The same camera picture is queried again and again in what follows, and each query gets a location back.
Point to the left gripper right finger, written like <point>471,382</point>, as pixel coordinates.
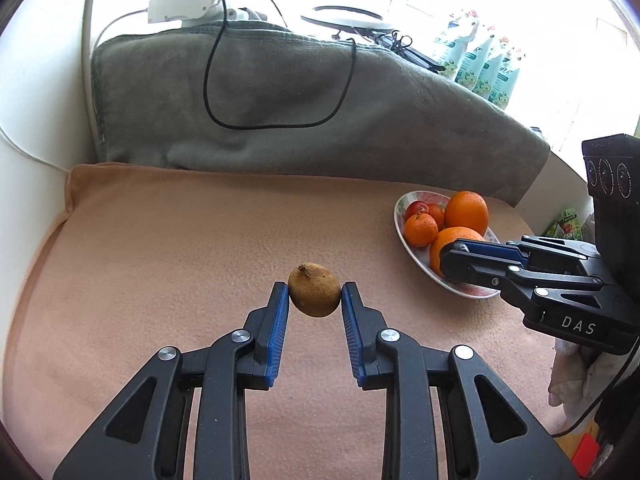
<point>448,404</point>

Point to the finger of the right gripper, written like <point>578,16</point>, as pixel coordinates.
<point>505,249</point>
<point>480,274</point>

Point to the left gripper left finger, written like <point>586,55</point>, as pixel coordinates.
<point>186,410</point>

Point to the smooth oval orange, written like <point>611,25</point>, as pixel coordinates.
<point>467,209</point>

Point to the small tangerine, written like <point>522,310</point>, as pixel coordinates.
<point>420,230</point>

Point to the cherry tomato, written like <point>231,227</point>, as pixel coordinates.
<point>415,208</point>
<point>437,213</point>

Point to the brown longan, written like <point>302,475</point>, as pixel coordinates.
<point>314,290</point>

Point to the white gloved right hand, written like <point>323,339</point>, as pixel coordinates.
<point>579,374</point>

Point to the green juice carton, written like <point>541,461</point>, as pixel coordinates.
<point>566,226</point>

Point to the floral white plate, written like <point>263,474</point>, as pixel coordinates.
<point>421,256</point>

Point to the green white pouch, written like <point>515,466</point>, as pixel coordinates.
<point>473,62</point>
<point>501,90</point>
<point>488,74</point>
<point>456,40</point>

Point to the grey folded blanket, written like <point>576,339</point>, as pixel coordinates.
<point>256,98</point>

